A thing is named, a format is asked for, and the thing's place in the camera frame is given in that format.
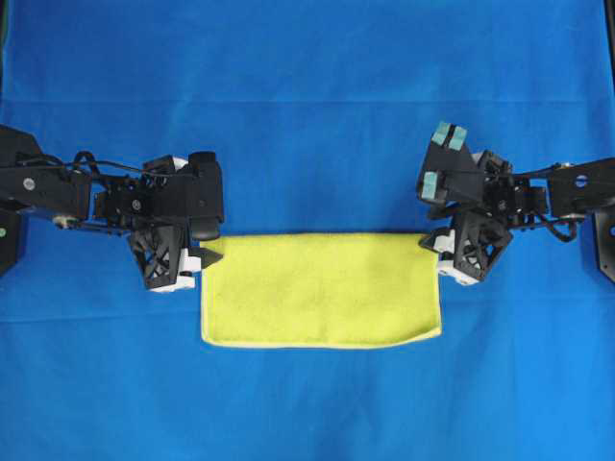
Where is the blue table cloth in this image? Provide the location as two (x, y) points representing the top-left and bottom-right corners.
(1, 1), (614, 460)

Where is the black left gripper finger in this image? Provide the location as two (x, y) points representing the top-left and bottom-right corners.
(199, 247), (224, 269)

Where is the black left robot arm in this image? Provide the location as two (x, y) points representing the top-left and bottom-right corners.
(1, 126), (224, 293)

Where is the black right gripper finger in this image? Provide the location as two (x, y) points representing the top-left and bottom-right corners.
(419, 232), (436, 250)

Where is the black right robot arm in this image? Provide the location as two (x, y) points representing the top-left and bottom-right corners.
(417, 147), (614, 285)

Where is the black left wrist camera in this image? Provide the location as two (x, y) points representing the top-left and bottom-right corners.
(187, 151), (224, 241)

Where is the yellow-green towel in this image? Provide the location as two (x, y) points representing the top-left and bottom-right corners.
(201, 232), (442, 350)

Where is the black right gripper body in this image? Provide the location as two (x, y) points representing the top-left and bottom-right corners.
(430, 149), (549, 287)

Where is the right wrist camera with tape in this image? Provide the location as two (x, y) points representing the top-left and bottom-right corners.
(416, 121), (484, 206)

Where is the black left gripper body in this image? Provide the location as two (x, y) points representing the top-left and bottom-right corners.
(93, 156), (200, 293)

